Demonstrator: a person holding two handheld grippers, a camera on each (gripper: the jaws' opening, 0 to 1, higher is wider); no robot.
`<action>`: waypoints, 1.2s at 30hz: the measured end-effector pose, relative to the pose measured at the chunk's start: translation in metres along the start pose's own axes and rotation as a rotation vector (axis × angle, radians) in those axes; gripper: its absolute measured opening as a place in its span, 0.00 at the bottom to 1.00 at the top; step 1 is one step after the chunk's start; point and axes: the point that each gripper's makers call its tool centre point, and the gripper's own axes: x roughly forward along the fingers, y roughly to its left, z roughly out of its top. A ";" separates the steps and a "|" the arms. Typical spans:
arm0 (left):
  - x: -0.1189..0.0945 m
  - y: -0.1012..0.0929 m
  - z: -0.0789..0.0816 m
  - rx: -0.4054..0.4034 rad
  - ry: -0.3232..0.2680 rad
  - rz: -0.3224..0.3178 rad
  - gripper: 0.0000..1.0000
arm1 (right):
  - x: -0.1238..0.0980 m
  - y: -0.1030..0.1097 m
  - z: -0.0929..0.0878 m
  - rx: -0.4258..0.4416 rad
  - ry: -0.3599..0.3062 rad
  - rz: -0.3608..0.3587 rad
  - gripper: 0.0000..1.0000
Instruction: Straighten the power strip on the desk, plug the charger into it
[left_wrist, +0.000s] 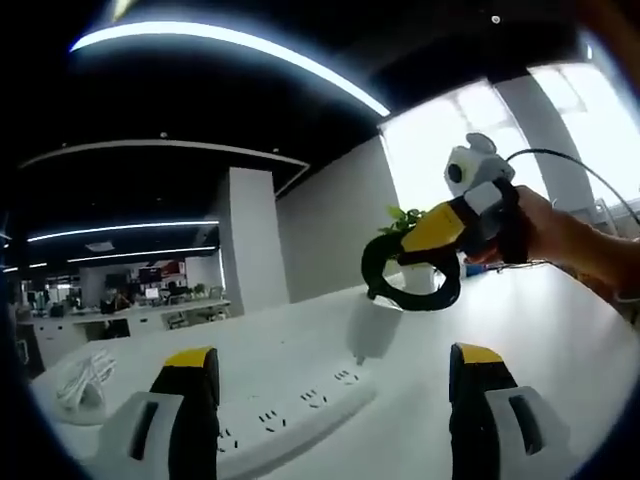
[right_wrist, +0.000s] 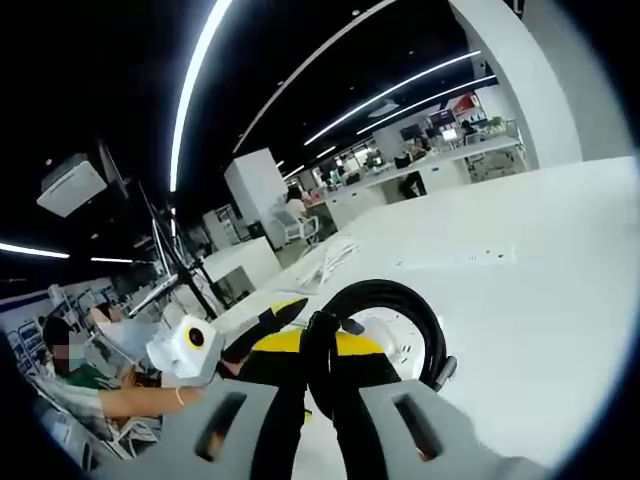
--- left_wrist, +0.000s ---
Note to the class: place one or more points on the potted plant white pot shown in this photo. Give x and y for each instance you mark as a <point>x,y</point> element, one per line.
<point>417,280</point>

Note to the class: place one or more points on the blue container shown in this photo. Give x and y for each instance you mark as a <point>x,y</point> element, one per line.
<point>475,269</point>

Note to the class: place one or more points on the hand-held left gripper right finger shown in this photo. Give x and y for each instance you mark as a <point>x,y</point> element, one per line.
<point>490,430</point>

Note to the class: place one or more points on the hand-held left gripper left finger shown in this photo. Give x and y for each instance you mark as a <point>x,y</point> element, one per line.
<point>165,430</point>

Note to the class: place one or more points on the white power strip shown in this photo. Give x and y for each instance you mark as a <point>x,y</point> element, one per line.
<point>300,410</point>

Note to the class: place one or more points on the person's right hand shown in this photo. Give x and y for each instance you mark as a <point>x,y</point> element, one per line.
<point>545,230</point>

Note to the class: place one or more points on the white charger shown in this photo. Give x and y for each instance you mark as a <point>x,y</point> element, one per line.
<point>375,325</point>

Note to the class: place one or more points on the white office desk row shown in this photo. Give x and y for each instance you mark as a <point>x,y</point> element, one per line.
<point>145,320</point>

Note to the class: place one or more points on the curved ceiling light strip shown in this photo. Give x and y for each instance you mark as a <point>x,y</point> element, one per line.
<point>250,47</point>

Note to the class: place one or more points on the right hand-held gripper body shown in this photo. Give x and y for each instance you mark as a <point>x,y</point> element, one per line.
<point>475,165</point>

